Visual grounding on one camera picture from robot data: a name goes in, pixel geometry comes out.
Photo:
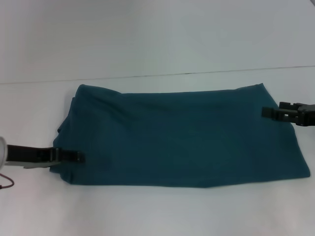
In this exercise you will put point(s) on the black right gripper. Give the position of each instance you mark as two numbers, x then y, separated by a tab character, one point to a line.
306	115

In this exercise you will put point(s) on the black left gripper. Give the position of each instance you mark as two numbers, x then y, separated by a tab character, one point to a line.
30	153

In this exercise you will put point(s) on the teal t-shirt with FREE print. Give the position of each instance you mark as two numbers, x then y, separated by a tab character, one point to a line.
172	137

